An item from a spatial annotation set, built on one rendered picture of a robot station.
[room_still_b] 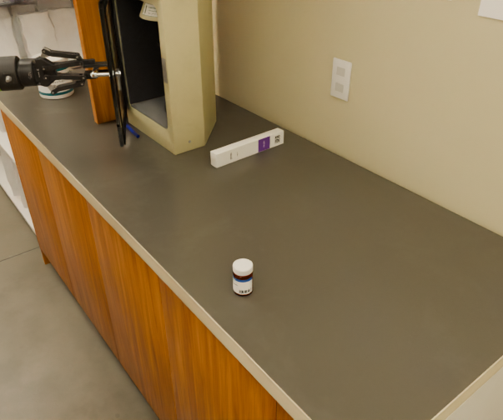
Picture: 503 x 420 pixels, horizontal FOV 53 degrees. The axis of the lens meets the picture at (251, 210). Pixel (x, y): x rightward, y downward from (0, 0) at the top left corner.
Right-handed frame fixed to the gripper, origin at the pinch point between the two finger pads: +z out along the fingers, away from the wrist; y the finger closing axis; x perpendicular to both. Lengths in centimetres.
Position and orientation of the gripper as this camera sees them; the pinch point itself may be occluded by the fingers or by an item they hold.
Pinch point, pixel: (97, 68)
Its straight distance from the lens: 155.9
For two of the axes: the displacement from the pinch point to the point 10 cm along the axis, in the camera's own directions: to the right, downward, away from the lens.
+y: 0.0, -8.4, -5.5
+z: 9.8, -1.0, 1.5
